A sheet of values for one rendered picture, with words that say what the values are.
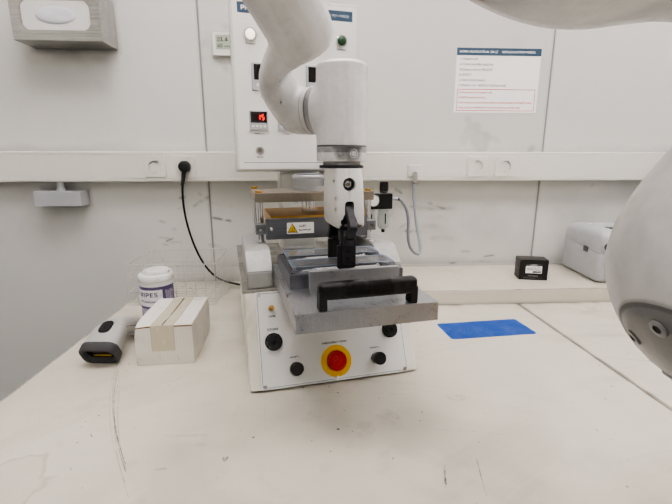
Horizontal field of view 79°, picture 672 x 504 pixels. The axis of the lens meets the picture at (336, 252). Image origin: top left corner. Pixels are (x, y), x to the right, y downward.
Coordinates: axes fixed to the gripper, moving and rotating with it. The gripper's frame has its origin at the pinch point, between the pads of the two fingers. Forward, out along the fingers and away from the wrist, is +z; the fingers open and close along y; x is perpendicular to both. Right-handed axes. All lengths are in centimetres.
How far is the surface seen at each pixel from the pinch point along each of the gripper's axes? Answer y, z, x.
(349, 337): 5.7, 18.8, -3.4
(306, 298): -8.9, 4.6, 8.0
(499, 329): 17, 26, -48
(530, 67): 61, -48, -85
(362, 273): -8.3, 1.4, -1.2
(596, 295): 28, 24, -90
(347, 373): 2.8, 25.1, -2.2
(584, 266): 39, 18, -96
